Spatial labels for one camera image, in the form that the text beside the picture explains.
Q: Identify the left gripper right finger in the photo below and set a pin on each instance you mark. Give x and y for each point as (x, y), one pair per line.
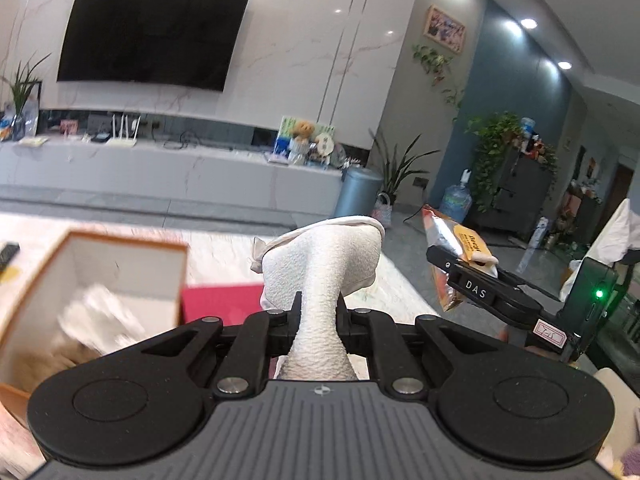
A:
(393, 351)

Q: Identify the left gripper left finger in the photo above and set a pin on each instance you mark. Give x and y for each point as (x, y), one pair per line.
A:
(236, 360)

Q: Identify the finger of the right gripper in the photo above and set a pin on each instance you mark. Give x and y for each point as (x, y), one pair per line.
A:
(456, 280)

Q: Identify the white towel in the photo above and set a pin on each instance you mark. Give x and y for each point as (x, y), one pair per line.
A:
(322, 261)

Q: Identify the brown plush toy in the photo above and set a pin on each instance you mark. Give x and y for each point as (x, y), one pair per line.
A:
(30, 369)

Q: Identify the red box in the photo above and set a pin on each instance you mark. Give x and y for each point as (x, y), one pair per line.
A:
(232, 303)

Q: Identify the lace tablecloth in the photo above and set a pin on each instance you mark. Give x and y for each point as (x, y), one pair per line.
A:
(214, 259)

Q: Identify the blue water jug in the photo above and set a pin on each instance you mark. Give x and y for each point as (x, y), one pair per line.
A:
(457, 200)

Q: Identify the dark cabinet with ivy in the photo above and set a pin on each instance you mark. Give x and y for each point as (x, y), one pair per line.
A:
(512, 173)

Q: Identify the small pink basket bag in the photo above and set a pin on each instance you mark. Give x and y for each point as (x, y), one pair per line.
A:
(383, 209)

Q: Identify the potted plant by bin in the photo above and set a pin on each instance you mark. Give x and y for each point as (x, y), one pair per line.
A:
(397, 167)

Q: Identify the orange-rimmed white storage box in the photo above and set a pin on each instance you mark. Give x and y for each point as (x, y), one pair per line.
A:
(103, 290)

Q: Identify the blue-grey trash can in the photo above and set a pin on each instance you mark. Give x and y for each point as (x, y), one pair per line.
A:
(360, 187)

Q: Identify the white marble tv console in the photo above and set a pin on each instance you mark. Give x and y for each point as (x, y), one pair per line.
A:
(198, 174)

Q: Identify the green picture card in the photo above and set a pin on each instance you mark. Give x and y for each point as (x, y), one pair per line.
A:
(321, 146)

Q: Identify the teddy bear on console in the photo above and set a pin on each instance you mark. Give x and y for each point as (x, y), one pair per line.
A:
(298, 148)

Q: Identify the hanging ivy plant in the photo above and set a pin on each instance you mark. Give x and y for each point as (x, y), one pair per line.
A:
(438, 67)

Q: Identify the white wifi router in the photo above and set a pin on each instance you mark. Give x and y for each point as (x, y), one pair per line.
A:
(125, 132)

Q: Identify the black tv remote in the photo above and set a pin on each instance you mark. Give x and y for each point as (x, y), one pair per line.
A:
(7, 253)

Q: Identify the green plant in glass vase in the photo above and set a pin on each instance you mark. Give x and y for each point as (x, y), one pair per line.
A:
(22, 83)

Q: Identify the framed wall picture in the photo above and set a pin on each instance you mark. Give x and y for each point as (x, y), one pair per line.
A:
(444, 30)

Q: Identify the black wall television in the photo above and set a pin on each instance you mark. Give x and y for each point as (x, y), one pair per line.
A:
(185, 43)

